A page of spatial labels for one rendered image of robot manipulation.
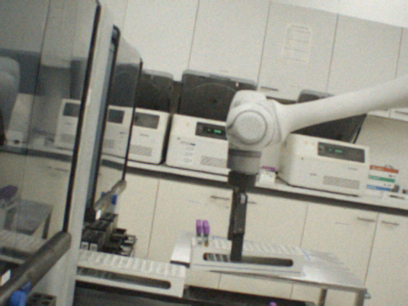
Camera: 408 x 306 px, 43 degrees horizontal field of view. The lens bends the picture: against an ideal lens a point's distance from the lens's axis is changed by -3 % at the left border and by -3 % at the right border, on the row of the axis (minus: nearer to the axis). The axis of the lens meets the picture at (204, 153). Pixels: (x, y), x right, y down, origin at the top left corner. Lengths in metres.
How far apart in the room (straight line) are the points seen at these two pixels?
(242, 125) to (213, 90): 2.68
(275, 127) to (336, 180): 2.54
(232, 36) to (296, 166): 1.05
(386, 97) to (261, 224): 2.35
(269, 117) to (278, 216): 2.51
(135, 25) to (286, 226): 1.79
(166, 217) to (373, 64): 1.89
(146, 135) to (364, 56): 1.71
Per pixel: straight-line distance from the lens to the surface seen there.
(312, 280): 1.62
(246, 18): 3.93
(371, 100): 1.39
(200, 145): 3.56
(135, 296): 1.26
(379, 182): 4.24
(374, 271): 3.92
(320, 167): 3.68
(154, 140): 3.55
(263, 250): 1.41
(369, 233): 3.84
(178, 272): 1.30
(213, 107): 3.98
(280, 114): 1.21
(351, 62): 4.04
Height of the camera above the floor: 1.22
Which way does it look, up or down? 3 degrees down
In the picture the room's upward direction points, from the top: 9 degrees clockwise
